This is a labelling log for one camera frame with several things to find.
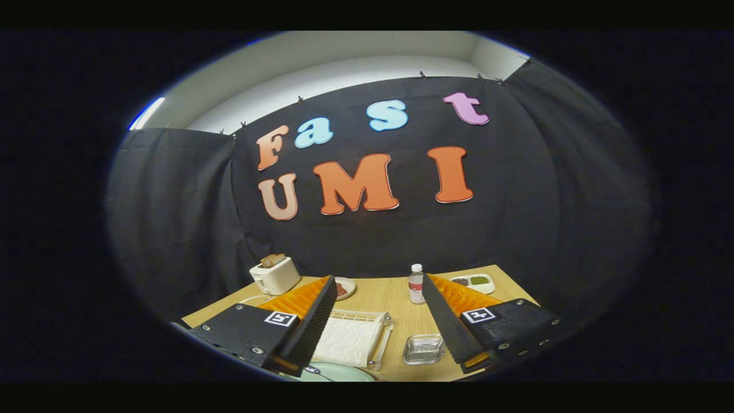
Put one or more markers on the pile of green beans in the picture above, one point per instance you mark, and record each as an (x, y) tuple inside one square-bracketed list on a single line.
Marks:
[(479, 280)]

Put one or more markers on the brown toast slice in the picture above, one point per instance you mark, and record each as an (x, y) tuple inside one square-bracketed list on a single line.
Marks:
[(278, 258), (267, 261)]

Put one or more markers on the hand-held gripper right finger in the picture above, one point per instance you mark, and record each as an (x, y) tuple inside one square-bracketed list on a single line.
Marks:
[(444, 327)]

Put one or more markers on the clear bottle with red label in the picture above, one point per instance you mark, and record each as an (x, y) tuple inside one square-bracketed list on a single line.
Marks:
[(416, 289)]

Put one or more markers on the ceiling light strip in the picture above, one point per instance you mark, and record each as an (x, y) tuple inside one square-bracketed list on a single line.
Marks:
[(146, 113)]

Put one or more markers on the white drip tray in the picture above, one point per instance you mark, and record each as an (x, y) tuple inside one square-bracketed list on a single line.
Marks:
[(347, 341)]

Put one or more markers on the red raw meat slice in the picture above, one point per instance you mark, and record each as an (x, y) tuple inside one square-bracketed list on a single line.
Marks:
[(342, 289)]

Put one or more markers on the beige round meat dish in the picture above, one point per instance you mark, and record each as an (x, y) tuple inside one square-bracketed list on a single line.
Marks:
[(351, 287)]

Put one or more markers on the white toaster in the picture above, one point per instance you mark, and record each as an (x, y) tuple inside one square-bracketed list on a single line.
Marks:
[(278, 281)]

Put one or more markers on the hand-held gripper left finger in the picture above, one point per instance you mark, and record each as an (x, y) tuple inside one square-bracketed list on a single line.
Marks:
[(312, 327)]

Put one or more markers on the black backdrop cloth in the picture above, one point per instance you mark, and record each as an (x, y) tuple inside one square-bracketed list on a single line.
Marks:
[(401, 241)]

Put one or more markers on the light green plate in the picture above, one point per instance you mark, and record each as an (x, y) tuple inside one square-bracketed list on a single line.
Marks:
[(350, 374)]

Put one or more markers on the white spoon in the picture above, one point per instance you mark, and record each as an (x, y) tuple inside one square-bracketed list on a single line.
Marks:
[(314, 371)]

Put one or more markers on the white divided snack tray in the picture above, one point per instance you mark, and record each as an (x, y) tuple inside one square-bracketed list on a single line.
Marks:
[(490, 287)]

